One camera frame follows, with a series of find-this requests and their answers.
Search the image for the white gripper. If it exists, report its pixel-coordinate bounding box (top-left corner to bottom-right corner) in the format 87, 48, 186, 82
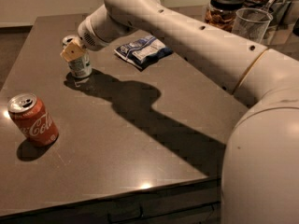
61, 5, 108, 62

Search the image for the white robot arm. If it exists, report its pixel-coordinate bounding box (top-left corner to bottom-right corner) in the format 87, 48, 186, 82
61, 0, 299, 224

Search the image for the red Coca-Cola can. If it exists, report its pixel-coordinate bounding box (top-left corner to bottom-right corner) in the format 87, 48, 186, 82
7, 93, 59, 147

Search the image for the blue white snack bag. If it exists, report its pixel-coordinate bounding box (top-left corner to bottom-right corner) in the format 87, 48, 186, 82
115, 35, 173, 71

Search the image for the glass jar with black lid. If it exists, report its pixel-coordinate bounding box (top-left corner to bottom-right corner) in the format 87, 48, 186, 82
205, 0, 245, 32

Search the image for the clear plastic cup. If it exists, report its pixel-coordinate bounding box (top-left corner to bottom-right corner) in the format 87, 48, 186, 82
232, 7, 273, 43

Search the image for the dark drawer handle left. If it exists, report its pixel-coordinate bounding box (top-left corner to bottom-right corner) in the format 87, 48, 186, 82
107, 203, 143, 224

